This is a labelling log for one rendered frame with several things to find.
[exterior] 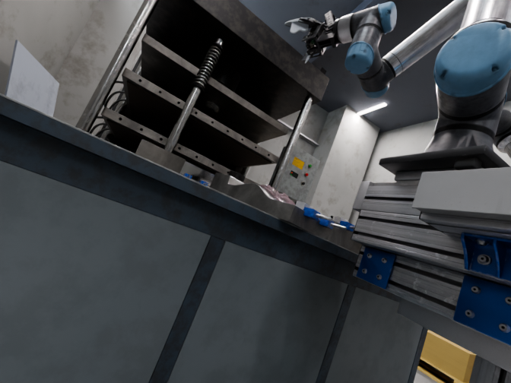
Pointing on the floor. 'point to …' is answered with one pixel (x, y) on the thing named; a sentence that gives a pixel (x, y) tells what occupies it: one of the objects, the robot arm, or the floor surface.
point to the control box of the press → (297, 175)
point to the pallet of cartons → (446, 359)
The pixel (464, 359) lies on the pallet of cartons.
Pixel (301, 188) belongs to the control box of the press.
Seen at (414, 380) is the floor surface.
